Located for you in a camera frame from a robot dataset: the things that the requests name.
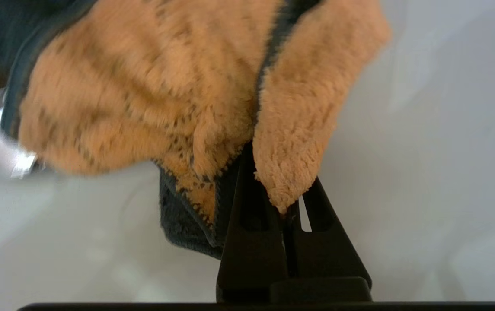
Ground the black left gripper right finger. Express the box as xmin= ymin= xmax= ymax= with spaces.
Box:
xmin=285 ymin=177 xmax=372 ymax=286

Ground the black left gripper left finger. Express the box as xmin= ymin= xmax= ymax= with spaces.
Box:
xmin=216 ymin=143 xmax=290 ymax=303

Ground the orange grey-backed microfibre cloth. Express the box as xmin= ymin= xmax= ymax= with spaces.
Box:
xmin=0 ymin=0 xmax=393 ymax=260

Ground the beige ceramic sink basin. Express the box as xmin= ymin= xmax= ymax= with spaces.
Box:
xmin=0 ymin=0 xmax=495 ymax=304

